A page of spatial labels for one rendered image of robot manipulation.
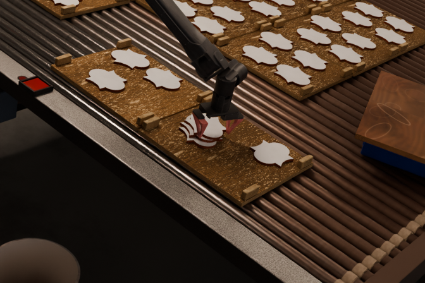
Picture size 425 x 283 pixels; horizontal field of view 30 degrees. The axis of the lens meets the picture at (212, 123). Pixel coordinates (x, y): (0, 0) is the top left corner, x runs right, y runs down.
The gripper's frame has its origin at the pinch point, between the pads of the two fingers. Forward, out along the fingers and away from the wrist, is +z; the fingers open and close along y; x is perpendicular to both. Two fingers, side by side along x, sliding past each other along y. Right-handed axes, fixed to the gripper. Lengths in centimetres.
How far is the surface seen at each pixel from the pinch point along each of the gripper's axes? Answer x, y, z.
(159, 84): -31.1, 3.5, 1.7
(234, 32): -66, -45, 4
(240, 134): -1.8, -10.9, 3.2
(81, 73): -42.5, 26.0, 2.1
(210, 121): -5.8, -2.0, 0.0
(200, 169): 12.5, 10.4, 2.7
